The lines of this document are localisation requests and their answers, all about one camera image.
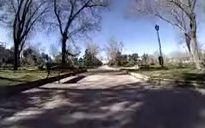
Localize lamp post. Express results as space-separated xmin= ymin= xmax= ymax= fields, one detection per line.
xmin=154 ymin=23 xmax=165 ymax=68

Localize stone kerb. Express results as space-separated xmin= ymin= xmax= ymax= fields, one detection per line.
xmin=0 ymin=68 xmax=88 ymax=100

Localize row of bare trees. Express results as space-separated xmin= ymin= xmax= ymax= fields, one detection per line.
xmin=0 ymin=0 xmax=205 ymax=72

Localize grass stretch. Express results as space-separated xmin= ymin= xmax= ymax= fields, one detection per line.
xmin=123 ymin=65 xmax=205 ymax=84
xmin=0 ymin=67 xmax=86 ymax=89

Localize pale paved path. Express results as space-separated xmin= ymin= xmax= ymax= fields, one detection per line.
xmin=0 ymin=64 xmax=205 ymax=128

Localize distant trees and bushes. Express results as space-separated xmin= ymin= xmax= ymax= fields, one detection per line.
xmin=0 ymin=41 xmax=191 ymax=69

